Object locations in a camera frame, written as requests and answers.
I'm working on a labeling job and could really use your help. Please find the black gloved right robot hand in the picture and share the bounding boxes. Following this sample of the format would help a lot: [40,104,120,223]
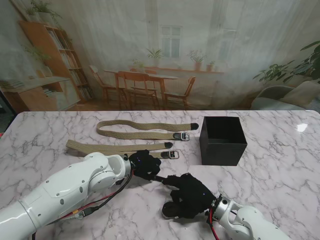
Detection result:
[162,172,217,220]

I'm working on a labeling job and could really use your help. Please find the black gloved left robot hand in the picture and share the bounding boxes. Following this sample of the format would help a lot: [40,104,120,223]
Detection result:
[128,149,162,182]

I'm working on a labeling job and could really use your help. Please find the dark brown woven belt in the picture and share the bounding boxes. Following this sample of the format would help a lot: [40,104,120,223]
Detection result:
[151,174,184,220]

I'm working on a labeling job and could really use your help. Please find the beige woven belt double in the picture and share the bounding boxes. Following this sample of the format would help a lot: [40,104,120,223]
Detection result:
[96,119,200,142]
[65,139,181,160]

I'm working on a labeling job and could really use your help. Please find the black belt storage box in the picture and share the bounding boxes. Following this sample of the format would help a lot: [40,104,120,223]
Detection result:
[199,116,248,166]

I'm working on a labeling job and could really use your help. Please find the black panel beside backdrop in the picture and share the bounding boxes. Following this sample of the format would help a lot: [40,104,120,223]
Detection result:
[0,88,18,138]

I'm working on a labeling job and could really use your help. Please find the red black right arm cables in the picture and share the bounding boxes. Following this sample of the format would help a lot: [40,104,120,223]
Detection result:
[205,207,222,240]

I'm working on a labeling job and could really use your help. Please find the red black arm cables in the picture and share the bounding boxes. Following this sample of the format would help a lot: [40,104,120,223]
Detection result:
[205,207,222,240]
[31,171,135,240]

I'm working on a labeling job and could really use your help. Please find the red black left arm cables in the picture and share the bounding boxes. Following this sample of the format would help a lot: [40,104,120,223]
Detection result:
[31,171,135,240]

